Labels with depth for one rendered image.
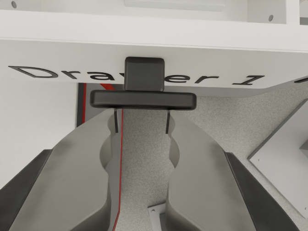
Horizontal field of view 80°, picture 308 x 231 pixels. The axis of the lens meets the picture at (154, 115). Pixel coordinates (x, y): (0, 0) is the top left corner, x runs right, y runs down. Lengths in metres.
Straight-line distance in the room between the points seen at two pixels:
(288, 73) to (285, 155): 1.09
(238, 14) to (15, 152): 0.34
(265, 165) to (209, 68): 1.08
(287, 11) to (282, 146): 1.09
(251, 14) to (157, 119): 0.85
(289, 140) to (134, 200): 0.92
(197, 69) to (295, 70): 0.08
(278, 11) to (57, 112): 0.28
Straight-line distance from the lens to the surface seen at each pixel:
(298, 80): 0.78
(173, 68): 0.16
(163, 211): 1.13
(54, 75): 0.21
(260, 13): 0.24
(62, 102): 0.30
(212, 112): 1.11
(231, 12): 0.26
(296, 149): 1.31
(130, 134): 1.04
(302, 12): 0.31
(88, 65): 0.17
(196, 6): 0.24
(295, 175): 1.33
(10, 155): 0.34
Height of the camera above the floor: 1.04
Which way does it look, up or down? 86 degrees down
